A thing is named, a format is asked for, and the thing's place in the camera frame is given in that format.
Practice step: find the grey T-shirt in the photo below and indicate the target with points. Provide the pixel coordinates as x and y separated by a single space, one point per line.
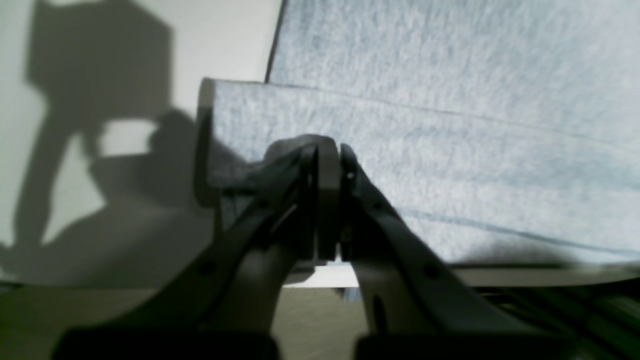
503 131

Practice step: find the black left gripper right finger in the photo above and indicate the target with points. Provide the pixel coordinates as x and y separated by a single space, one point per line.
410 294

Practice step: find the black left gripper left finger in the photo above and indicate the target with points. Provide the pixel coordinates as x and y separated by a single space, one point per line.
228 295

